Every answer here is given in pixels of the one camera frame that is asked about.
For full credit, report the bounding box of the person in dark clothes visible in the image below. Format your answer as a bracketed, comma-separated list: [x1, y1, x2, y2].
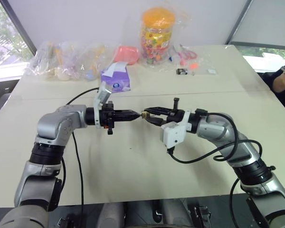
[261, 58, 285, 124]

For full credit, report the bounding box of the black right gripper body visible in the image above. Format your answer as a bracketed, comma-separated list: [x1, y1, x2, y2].
[166, 97, 187, 124]

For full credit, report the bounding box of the candy jar with orange lid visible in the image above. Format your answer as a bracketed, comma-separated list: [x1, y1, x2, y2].
[139, 7, 176, 65]

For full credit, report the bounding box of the pink plastic bowl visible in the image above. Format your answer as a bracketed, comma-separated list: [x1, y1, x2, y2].
[113, 45, 140, 65]

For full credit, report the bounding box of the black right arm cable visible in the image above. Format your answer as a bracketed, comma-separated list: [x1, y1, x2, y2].
[166, 112, 263, 165]

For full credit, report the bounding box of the clear bag around candy jar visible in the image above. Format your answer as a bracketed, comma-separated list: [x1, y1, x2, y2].
[136, 0, 193, 69]

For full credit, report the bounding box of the purple tissue pack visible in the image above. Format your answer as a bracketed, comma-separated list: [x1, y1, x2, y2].
[100, 61, 132, 94]

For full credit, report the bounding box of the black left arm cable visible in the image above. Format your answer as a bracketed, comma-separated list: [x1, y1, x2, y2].
[65, 86, 85, 228]

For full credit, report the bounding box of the clear bag of pink items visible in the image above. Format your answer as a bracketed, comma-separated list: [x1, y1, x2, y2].
[168, 44, 206, 71]

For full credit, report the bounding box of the clear bag of wooden toys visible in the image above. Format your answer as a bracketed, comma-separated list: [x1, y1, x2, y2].
[25, 40, 64, 81]

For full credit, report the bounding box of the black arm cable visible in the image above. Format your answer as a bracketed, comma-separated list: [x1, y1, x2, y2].
[166, 112, 263, 165]
[65, 86, 85, 228]

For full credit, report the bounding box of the black metal bracket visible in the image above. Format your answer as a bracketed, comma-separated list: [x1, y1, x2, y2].
[57, 215, 73, 228]
[192, 205, 212, 224]

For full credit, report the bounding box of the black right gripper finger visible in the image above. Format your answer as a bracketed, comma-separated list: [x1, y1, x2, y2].
[146, 114, 170, 126]
[144, 106, 174, 116]

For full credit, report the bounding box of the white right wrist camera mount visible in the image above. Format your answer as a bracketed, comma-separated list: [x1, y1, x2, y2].
[160, 109, 193, 149]

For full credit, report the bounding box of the dark window frame bar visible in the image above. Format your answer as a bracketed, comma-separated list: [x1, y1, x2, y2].
[224, 0, 255, 46]
[0, 0, 38, 56]

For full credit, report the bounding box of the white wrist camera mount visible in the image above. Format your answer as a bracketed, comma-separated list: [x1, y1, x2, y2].
[93, 82, 113, 129]
[160, 109, 193, 149]

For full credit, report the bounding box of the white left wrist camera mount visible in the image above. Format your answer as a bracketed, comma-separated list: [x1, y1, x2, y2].
[93, 82, 113, 129]

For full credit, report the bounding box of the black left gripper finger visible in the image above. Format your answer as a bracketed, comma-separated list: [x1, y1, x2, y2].
[114, 115, 141, 123]
[114, 109, 142, 117]

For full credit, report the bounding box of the clear bag of pastel toys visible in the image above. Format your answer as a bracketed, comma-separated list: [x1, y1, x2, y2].
[59, 42, 106, 82]

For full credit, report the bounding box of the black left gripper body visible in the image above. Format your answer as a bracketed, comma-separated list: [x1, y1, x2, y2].
[100, 101, 116, 136]

